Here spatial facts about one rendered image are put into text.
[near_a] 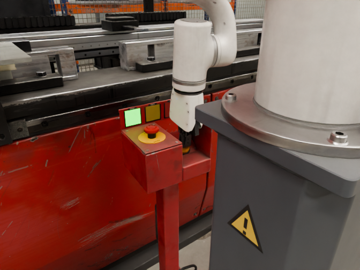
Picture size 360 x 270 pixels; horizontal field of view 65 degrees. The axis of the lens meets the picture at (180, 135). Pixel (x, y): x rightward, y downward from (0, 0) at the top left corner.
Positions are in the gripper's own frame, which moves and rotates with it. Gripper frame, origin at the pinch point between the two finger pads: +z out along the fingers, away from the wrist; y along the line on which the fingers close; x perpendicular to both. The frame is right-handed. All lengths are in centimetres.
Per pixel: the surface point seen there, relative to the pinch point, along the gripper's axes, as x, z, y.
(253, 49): 58, -12, -35
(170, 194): -5.7, 16.2, 2.2
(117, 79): -8.6, -10.0, -27.9
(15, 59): -36.2, -24.1, -9.4
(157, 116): -3.7, -3.9, -9.5
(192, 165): -1.5, 4.3, 6.4
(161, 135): -7.4, -3.1, -0.5
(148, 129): -11.0, -5.9, -0.7
